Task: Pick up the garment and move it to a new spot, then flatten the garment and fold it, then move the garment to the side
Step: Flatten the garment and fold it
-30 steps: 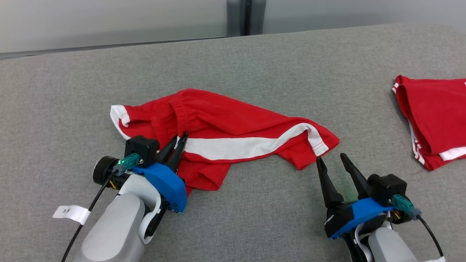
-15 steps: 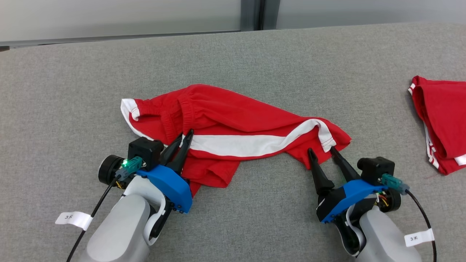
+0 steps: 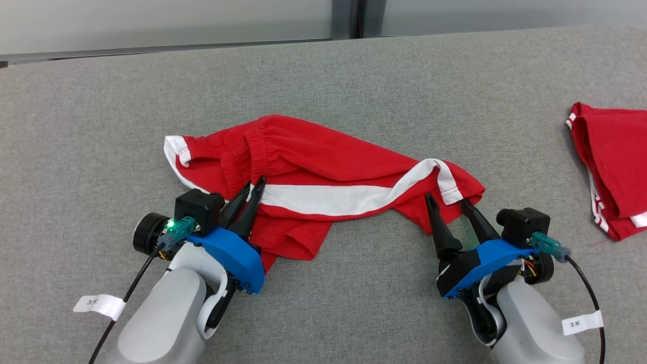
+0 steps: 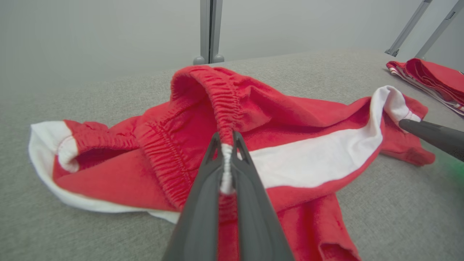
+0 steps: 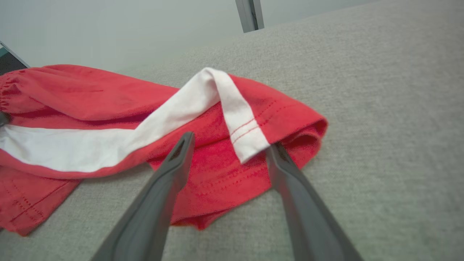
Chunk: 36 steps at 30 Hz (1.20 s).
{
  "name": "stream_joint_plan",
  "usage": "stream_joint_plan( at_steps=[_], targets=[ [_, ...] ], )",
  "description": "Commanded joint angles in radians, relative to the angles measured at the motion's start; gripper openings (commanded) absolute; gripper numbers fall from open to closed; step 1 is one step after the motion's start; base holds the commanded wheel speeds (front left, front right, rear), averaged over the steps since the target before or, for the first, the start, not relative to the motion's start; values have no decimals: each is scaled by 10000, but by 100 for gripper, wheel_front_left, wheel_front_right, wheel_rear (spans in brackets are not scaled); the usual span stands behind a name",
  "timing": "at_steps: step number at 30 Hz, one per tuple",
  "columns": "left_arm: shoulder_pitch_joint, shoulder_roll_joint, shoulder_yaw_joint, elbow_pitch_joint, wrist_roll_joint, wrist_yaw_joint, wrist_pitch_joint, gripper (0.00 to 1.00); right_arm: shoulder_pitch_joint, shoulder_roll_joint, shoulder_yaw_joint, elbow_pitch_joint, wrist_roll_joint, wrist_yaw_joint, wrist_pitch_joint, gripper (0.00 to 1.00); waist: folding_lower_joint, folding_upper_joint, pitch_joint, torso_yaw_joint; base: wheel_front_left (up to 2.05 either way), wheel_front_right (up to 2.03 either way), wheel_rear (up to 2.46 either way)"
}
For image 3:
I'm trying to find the red shorts with white stripe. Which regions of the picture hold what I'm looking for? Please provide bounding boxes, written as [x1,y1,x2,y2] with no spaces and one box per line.
[164,114,486,274]

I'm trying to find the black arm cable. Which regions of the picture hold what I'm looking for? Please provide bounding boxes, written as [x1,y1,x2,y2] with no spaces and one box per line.
[531,232,607,364]
[88,216,197,364]

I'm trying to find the red jersey with white sleeves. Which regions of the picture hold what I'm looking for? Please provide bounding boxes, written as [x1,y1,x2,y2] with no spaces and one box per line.
[565,102,647,242]

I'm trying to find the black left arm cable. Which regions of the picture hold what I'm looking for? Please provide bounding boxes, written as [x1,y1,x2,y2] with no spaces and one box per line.
[88,216,197,364]

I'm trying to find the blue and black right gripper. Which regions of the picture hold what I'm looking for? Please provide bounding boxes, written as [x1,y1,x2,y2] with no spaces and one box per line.
[425,192,539,300]

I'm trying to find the grey metal partition post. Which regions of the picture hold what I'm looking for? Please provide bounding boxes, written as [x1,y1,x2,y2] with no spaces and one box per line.
[331,0,385,38]

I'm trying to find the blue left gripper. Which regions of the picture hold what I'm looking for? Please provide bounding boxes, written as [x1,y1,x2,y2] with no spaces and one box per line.
[187,176,267,295]

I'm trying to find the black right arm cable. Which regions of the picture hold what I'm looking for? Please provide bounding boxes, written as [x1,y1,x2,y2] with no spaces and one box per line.
[531,232,607,364]

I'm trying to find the white cable label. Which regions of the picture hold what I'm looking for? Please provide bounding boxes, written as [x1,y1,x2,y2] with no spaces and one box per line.
[562,310,604,336]
[73,294,125,321]

